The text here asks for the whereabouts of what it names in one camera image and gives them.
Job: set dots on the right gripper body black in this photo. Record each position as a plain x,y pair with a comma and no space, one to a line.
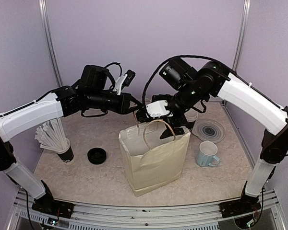
173,122

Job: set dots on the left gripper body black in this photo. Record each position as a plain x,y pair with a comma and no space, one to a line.
120,107

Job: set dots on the stack of paper cups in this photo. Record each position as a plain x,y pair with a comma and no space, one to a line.
191,117

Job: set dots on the beige paper bag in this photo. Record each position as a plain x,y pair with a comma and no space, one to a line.
149,161

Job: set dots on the stack of black lids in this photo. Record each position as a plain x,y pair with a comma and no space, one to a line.
97,156

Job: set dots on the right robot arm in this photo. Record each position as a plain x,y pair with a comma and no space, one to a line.
215,79

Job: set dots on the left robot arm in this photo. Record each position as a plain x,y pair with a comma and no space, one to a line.
96,89

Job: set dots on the grey swirl silicone lid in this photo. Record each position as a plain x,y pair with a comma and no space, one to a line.
209,130

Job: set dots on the light blue ceramic mug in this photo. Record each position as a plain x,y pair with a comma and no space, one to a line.
207,155

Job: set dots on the black cup holding straws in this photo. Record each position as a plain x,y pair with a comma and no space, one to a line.
66,155

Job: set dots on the bundle of white straws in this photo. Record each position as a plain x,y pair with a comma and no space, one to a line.
51,136

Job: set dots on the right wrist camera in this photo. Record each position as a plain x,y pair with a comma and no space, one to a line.
153,111

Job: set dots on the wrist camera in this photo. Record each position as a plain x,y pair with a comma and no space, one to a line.
124,81
153,111

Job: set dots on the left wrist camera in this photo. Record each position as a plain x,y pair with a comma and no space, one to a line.
124,81

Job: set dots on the aluminium front rail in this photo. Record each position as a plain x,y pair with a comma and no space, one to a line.
206,216

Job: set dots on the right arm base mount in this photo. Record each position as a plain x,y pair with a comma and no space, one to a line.
242,205

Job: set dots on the left aluminium corner post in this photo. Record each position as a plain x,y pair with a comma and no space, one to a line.
50,47

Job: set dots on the aluminium corner post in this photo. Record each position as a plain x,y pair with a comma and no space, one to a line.
242,33
50,47

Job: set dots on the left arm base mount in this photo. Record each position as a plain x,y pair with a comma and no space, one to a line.
48,205

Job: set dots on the right aluminium corner post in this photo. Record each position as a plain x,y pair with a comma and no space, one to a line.
242,33

